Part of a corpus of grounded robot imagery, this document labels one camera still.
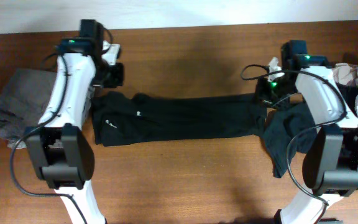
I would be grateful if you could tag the dark teal black garment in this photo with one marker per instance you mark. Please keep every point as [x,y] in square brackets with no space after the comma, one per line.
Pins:
[283,126]

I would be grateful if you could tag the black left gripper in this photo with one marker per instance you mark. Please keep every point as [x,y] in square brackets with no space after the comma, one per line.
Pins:
[114,75]

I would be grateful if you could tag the grey folded shirt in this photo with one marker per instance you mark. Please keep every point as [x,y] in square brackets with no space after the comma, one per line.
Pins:
[32,96]

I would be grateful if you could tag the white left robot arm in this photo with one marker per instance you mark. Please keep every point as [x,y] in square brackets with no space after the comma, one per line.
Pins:
[60,154]

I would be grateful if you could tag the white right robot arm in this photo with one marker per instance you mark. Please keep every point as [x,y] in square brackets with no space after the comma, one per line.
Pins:
[330,167]

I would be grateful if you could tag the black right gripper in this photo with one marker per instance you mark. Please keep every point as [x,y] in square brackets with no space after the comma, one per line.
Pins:
[259,93]

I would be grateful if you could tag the black logo t-shirt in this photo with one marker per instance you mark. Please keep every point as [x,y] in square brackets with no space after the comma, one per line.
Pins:
[118,120]

